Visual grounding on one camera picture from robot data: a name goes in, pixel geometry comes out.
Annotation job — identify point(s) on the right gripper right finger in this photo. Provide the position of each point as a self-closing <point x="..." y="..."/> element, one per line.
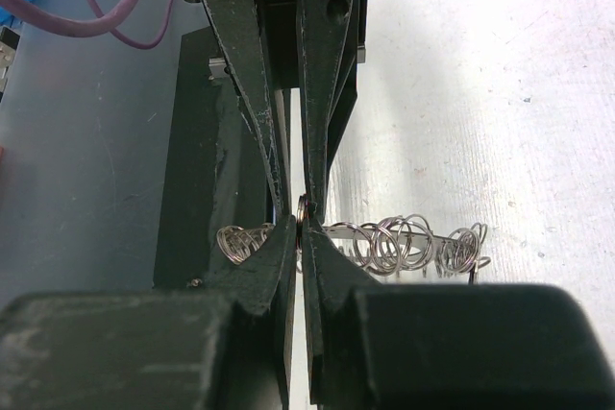
<point x="341" y="346"/>

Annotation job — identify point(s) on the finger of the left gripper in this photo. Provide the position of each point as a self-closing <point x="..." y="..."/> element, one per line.
<point x="330" y="34"/>
<point x="235" y="24"/>

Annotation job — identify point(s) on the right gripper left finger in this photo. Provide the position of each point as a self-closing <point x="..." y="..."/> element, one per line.
<point x="259" y="275"/>

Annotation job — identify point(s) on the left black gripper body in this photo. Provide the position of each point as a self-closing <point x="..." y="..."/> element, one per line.
<point x="277" y="21"/>

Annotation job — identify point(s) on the round metal keyring disc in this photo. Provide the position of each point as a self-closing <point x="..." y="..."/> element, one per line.
<point x="385" y="248"/>

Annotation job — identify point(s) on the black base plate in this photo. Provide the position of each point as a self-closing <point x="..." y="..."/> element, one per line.
<point x="214" y="174"/>

